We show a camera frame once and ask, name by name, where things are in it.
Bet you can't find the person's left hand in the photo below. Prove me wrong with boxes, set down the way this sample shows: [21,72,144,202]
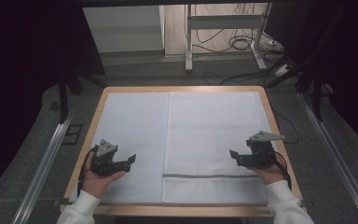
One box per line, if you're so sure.
[81,151,127,199]

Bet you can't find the white table mat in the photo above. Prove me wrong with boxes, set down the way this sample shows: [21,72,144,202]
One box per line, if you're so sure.
[68,91,279,205]

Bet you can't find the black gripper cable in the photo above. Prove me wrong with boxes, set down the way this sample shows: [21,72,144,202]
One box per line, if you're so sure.
[76,147,98,198]
[272,150,293,191]

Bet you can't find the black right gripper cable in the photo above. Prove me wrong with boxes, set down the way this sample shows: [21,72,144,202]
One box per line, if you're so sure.
[272,150,293,191]

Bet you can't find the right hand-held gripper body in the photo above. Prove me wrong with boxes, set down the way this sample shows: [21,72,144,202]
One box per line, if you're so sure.
[244,130,286,170]

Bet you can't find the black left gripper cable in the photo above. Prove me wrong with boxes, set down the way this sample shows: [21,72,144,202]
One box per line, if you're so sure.
[76,147,98,198]

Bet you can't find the white metal desk frame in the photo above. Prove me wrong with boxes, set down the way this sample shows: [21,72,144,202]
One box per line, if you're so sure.
[184,3,273,74]

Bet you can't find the white power strip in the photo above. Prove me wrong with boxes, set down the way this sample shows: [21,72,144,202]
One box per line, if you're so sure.
[272,63,292,77]

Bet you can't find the white cloth towel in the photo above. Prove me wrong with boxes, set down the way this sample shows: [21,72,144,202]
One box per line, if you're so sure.
[160,91,278,205]

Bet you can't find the dark curtain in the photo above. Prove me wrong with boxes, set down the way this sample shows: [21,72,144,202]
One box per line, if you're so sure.
[0,0,106,203]
[287,0,358,157]

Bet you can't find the thin black floor cable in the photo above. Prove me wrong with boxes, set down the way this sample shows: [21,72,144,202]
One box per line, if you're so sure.
[271,106,300,146]

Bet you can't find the black metal stand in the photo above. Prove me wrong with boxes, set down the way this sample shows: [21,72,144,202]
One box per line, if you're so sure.
[265,46,335,123]
[57,70,108,125]

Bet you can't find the person's right hand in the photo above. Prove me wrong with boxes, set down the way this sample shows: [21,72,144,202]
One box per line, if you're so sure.
[248,153,289,187]

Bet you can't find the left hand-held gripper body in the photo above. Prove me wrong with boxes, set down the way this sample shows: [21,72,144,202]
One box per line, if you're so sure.
[89,138,123,177]

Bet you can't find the wooden table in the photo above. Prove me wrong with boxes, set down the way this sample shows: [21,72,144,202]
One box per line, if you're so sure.
[59,85,308,218]

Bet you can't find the aluminium floor rail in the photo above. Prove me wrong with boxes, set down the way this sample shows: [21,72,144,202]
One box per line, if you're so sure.
[297,92,358,224]
[10,110,76,224]

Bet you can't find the white cabinet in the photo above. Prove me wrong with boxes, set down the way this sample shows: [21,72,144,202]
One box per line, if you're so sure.
[81,5,166,54]

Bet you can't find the bundle of black floor cables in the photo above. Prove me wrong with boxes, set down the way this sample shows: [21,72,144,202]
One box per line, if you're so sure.
[191,3,284,54]

